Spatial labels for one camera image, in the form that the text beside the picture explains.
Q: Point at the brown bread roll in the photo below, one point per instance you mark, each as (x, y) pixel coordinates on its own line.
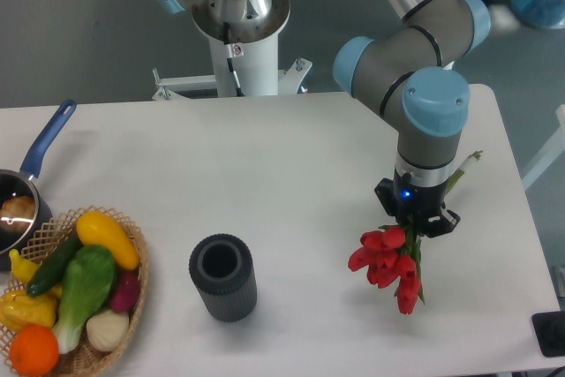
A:
(17, 214)

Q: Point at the dark grey ribbed vase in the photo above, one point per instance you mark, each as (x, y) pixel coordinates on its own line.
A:
(222, 270)

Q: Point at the black device at edge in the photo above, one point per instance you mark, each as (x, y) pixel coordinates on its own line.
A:
(549, 330)

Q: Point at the yellow squash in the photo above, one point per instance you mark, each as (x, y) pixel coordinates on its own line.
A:
(96, 228)

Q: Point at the yellow banana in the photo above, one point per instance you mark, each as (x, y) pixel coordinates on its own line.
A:
(22, 268)

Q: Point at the green bok choy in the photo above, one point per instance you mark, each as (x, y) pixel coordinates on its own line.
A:
(87, 282)

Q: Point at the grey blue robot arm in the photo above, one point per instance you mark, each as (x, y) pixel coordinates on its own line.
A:
(405, 80)

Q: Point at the blue handled saucepan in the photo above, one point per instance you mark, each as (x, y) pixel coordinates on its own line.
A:
(21, 182)

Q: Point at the yellow pumpkin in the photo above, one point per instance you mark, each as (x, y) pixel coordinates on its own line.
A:
(19, 311)

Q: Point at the orange fruit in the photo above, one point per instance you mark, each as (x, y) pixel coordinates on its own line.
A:
(34, 351)

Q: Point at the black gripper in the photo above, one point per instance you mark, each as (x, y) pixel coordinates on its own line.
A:
(412, 203)

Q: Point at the purple radish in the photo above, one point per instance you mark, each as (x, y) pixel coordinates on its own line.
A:
(126, 292)

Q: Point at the woven wicker basket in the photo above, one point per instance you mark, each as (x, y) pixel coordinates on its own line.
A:
(85, 360)

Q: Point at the green cucumber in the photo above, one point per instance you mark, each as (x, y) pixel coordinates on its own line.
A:
(51, 271)

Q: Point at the white frame at right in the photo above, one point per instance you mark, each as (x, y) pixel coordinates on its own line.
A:
(546, 155)

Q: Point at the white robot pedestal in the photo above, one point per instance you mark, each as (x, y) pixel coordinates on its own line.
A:
(243, 38)

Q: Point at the white garlic bulb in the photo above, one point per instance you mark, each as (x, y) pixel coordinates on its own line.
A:
(106, 330)

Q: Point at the red tulip bouquet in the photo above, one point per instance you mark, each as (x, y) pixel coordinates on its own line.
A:
(392, 254)

